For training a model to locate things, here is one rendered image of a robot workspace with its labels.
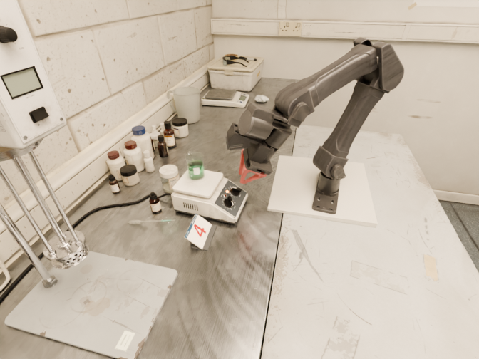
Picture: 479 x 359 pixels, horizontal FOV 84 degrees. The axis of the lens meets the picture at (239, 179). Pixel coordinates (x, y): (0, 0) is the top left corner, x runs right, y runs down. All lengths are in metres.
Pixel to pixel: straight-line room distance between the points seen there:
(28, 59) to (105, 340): 0.49
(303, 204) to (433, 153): 1.81
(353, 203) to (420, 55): 1.49
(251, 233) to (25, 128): 0.56
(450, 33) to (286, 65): 0.97
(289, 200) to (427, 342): 0.46
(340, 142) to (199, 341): 0.58
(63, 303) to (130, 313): 0.15
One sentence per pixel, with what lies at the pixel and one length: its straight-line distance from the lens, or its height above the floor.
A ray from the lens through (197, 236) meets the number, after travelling 0.73.
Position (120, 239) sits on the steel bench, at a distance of 0.81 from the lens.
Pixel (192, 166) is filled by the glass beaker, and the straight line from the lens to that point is 0.78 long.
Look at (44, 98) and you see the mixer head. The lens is 0.42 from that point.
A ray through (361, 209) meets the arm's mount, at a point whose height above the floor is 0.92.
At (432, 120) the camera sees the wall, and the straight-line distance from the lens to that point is 2.40.
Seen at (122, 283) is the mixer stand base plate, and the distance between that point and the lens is 0.71.
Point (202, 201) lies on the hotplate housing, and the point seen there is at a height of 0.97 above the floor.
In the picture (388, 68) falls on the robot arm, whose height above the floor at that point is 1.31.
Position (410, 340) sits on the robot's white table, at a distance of 0.69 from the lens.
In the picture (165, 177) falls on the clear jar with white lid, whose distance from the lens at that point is 0.88.
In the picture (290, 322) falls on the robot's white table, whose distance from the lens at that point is 0.63.
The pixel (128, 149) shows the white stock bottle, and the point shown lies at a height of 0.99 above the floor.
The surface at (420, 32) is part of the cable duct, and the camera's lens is 2.14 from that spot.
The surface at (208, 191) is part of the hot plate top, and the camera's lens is 0.76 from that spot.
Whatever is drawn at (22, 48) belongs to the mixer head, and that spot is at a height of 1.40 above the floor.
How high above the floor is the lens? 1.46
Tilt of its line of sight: 36 degrees down
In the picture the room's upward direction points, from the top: straight up
